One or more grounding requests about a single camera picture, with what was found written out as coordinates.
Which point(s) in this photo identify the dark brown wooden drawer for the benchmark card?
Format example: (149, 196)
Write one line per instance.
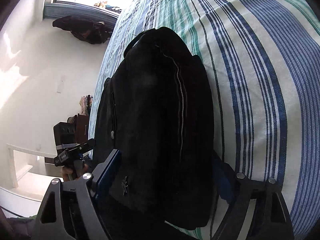
(81, 124)

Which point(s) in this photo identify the colourful clothes on drawer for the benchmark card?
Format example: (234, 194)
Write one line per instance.
(86, 104)

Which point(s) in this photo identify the striped blue green bed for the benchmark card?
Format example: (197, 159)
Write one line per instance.
(262, 61)

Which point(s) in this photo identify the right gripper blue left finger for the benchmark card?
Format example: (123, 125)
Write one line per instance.
(69, 210)

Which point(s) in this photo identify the black pants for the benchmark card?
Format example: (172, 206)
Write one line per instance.
(157, 109)

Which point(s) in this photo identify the blue grey curtain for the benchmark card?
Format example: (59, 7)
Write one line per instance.
(59, 10)

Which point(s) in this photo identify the white shelf unit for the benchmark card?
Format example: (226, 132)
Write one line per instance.
(22, 161)

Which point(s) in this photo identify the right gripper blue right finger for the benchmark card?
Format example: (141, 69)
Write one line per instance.
(271, 219)

